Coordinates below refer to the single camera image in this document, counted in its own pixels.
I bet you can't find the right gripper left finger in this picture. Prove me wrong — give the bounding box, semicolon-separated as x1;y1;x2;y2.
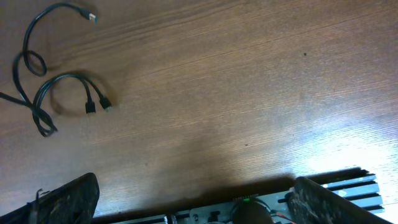
1;172;100;224

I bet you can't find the black usb cable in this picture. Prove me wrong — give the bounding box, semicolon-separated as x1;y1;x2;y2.
0;2;99;106
30;73;113;138

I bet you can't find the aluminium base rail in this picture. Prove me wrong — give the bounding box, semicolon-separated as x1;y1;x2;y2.
126;168;386;224

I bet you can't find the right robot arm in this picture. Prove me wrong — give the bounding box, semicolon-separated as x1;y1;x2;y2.
1;173;387;224

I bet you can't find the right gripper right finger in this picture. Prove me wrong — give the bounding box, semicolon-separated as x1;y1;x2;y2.
286;176;389;224

